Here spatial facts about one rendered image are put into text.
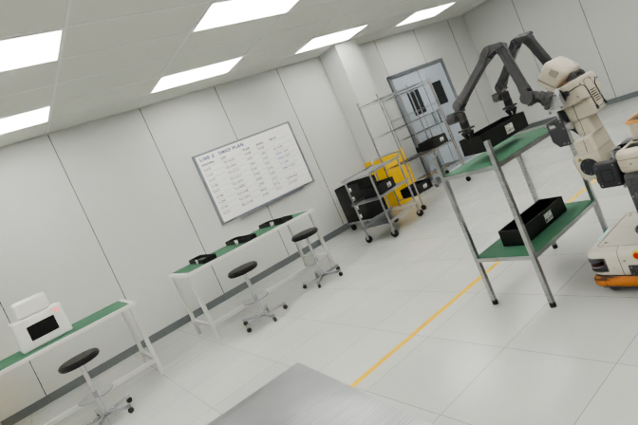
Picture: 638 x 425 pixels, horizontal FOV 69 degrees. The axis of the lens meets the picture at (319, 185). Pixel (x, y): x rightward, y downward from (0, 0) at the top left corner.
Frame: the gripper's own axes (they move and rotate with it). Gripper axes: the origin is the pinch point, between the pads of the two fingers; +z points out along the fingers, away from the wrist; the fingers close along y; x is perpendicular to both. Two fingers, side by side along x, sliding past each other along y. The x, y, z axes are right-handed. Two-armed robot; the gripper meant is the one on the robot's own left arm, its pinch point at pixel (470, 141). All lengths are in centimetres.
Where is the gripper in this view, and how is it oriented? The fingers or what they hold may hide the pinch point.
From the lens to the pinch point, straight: 324.4
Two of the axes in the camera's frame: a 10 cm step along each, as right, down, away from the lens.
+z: 3.7, 9.2, 0.8
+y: -7.4, 3.5, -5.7
